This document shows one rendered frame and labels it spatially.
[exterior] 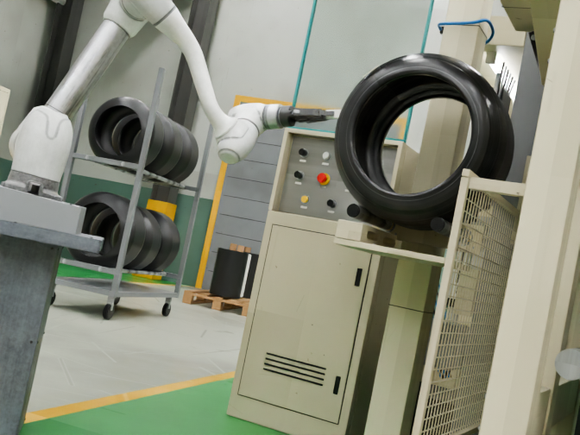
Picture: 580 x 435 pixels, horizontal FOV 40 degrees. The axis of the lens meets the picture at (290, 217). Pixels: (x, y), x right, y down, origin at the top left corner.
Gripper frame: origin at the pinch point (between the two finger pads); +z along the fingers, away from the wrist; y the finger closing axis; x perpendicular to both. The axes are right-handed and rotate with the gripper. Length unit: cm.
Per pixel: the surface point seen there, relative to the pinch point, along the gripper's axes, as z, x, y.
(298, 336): -35, 79, 57
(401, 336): 20, 74, 26
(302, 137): -42, -7, 62
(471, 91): 49, -2, -11
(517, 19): 58, -33, 12
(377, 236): 16.1, 41.1, 5.5
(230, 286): -342, 49, 528
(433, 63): 37.0, -11.9, -11.3
